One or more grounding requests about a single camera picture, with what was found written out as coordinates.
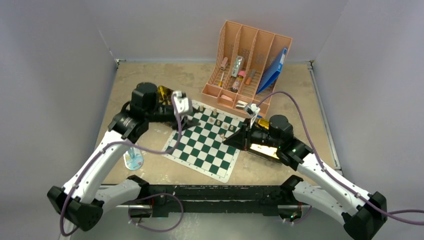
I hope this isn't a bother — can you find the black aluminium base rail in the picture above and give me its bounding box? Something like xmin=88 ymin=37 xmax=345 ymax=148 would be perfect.
xmin=59 ymin=184 xmax=369 ymax=240

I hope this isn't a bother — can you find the white blue round disc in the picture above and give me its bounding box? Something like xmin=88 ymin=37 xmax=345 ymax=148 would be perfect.
xmin=123 ymin=147 xmax=144 ymax=171

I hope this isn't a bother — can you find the gold tin with white pieces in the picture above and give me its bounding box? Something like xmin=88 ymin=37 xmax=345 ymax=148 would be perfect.
xmin=248 ymin=118 xmax=279 ymax=162

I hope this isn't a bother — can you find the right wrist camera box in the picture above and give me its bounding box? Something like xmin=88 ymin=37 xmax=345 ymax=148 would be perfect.
xmin=244 ymin=103 xmax=260 ymax=128

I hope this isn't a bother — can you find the grey box in organizer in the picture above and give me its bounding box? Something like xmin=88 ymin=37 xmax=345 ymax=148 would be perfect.
xmin=230 ymin=55 xmax=245 ymax=77

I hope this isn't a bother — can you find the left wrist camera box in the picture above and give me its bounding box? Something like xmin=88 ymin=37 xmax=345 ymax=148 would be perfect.
xmin=171 ymin=90 xmax=193 ymax=116

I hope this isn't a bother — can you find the green white chess board mat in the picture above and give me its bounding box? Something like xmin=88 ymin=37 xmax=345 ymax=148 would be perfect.
xmin=164 ymin=100 xmax=244 ymax=183

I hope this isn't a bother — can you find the blue folder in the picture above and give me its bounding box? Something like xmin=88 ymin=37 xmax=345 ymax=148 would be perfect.
xmin=256 ymin=47 xmax=288 ymax=94

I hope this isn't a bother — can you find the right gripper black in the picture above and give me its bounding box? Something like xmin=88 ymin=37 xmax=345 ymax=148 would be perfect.
xmin=224 ymin=118 xmax=281 ymax=152

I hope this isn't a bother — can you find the gold tin with dark pieces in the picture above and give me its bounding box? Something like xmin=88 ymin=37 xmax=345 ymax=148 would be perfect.
xmin=156 ymin=85 xmax=174 ymax=107

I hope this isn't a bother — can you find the pink capped bottle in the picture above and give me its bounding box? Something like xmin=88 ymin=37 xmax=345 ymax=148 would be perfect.
xmin=230 ymin=70 xmax=246 ymax=93

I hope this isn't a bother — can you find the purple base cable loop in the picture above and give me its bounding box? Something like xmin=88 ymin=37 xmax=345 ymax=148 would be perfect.
xmin=127 ymin=193 xmax=185 ymax=233

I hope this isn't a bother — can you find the pink desk organizer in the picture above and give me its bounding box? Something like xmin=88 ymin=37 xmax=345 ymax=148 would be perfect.
xmin=201 ymin=20 xmax=293 ymax=117

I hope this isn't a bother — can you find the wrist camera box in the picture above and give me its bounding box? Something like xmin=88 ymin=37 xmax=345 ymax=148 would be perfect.
xmin=171 ymin=90 xmax=193 ymax=116
xmin=244 ymin=103 xmax=260 ymax=128

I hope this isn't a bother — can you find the white stapler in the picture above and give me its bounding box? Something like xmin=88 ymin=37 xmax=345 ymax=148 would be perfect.
xmin=235 ymin=100 xmax=248 ymax=111

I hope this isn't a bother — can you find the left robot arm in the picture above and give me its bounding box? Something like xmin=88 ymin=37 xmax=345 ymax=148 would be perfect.
xmin=47 ymin=82 xmax=194 ymax=237

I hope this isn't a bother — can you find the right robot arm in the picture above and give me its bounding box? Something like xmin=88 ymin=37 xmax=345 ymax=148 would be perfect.
xmin=223 ymin=114 xmax=388 ymax=240

